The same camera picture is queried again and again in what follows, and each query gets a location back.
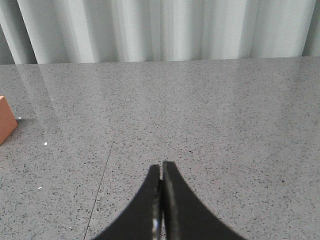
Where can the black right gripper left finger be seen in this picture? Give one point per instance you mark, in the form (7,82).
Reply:
(142,218)

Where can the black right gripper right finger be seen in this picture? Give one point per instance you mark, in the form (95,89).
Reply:
(185,216)

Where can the orange foam cube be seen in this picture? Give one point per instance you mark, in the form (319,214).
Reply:
(8,123)

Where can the pale green curtain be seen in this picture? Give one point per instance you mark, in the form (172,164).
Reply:
(93,31)

